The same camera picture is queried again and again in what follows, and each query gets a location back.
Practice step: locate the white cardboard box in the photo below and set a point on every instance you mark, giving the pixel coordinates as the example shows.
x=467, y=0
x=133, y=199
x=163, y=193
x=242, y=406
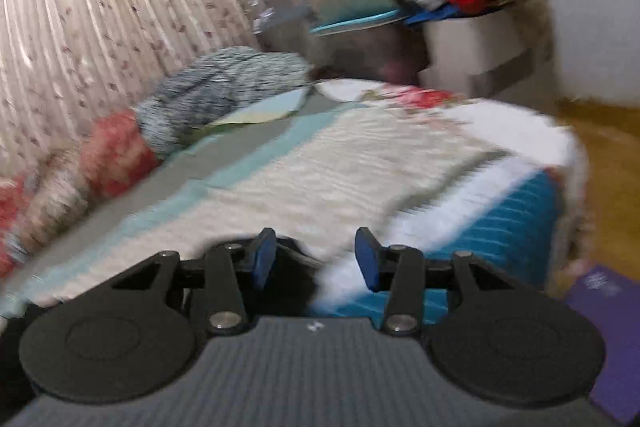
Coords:
x=465, y=47

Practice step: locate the clear plastic bag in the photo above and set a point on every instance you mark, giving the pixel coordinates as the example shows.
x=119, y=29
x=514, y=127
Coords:
x=262, y=12

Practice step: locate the red floral blanket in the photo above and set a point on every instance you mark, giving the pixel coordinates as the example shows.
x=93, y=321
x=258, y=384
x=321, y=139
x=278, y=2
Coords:
x=115, y=157

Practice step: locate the beige teal patterned bed cover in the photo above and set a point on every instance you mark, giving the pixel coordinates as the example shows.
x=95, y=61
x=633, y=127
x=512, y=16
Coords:
x=325, y=167

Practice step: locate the black pants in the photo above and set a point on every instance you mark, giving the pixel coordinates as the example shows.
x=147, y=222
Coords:
x=300, y=259

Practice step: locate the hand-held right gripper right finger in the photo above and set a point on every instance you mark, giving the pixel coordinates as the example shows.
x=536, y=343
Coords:
x=367, y=259

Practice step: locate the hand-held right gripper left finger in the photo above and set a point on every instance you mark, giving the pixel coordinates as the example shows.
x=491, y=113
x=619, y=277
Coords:
x=262, y=259

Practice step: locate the clear storage box teal lid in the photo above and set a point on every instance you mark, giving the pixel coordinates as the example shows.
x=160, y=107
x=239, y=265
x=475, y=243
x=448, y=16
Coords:
x=360, y=52

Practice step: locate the gray speckled knit cloth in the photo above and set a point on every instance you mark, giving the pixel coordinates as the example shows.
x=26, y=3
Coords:
x=215, y=92

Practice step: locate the blue garment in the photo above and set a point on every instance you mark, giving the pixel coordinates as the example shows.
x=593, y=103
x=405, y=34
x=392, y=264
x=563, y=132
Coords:
x=440, y=13

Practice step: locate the pink floral curtain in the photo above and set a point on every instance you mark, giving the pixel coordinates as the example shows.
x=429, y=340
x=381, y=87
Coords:
x=100, y=7

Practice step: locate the tall pale cardboard box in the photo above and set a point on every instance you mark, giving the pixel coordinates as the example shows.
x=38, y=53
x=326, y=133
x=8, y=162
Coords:
x=542, y=32

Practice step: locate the purple mat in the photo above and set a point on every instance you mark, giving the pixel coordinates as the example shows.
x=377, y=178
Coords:
x=615, y=332

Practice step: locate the white floral fleece blanket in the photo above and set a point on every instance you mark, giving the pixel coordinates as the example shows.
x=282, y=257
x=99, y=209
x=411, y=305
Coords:
x=500, y=127

